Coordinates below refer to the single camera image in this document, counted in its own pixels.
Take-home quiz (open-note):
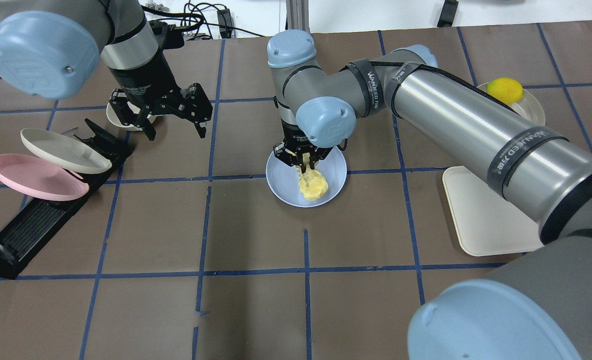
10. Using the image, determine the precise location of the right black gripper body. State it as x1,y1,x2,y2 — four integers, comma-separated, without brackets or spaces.
281,122,313,154

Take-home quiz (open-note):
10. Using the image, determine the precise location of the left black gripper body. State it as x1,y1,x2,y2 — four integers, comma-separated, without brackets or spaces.
110,50,179,116

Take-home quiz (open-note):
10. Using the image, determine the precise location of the blue plate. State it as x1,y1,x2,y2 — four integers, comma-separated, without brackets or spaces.
266,148,347,208

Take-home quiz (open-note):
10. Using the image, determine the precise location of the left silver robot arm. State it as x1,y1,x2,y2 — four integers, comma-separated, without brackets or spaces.
0,0,213,141

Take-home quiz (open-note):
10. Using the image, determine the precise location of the cream white plate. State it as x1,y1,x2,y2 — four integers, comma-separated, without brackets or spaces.
21,128,113,174

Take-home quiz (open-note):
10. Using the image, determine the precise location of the pink plate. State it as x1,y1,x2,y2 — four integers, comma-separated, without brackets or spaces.
0,153,90,201

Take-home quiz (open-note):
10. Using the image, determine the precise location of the cream bowl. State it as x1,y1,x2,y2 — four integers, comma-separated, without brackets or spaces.
106,96,144,132

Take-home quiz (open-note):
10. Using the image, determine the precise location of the black power adapter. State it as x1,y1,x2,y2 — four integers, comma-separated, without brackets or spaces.
217,7,234,39

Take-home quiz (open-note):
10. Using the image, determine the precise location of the white tray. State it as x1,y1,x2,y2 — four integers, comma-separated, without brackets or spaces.
442,166,543,257

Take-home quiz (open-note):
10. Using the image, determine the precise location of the black dish rack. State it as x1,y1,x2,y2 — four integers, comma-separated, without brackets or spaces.
0,119,133,280

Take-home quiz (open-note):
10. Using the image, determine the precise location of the yellow lemon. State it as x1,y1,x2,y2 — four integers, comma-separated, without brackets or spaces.
486,77,524,105

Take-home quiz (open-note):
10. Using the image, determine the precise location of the grey shallow bowl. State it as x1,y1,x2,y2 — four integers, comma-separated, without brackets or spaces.
478,83,545,126

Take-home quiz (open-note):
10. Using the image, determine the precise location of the aluminium frame post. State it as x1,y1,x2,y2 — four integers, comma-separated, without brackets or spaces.
285,0,310,33

